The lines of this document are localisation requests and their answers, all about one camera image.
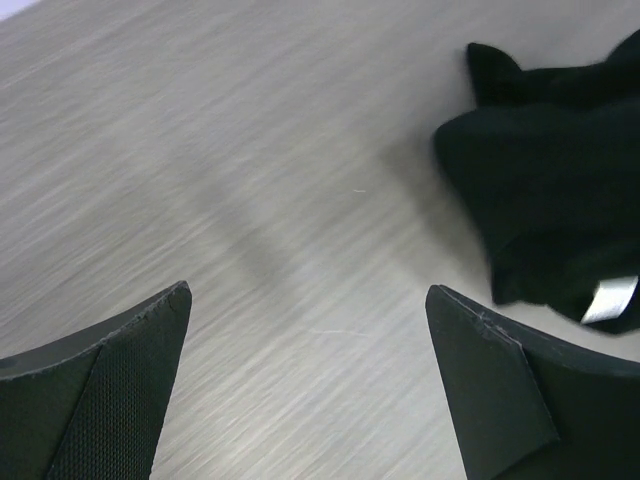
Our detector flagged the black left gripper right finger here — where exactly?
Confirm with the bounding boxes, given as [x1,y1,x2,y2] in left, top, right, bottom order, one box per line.
[425,285,639,480]

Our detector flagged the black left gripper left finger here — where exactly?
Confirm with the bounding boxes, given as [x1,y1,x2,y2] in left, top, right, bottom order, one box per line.
[1,281,192,479]

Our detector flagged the black printed t-shirt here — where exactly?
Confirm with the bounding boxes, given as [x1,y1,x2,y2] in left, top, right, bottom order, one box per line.
[432,34,639,335]

